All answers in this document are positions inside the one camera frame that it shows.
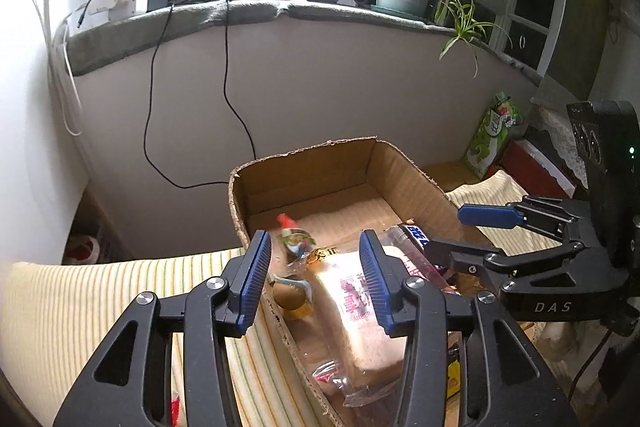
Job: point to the cardboard box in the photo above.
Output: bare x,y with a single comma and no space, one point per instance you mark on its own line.
310,177

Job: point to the yellow snack packet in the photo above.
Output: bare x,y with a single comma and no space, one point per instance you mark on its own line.
452,377

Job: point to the green printed bag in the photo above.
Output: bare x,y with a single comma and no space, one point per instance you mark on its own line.
492,134

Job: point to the red green candy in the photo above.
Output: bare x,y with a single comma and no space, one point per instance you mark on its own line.
295,239

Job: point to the sliced bread packet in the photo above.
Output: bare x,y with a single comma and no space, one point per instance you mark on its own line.
345,307

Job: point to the brown cake packet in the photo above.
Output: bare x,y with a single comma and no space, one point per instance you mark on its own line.
290,294

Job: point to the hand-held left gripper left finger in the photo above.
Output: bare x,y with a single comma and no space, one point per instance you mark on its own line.
252,287

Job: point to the white lace cloth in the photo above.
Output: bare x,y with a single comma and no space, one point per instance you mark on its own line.
560,127

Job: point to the blue chocolate bar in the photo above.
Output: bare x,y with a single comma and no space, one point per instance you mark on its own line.
417,234

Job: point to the red box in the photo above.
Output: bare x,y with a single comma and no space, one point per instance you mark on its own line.
537,164

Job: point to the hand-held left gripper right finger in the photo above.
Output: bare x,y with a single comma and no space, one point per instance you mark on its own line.
375,287

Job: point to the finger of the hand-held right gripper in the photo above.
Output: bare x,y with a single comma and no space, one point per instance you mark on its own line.
487,214
465,257

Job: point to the striped bed sheet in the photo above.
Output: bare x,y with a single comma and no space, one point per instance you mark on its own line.
100,287

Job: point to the brown curtain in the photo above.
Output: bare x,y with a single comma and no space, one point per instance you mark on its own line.
590,7

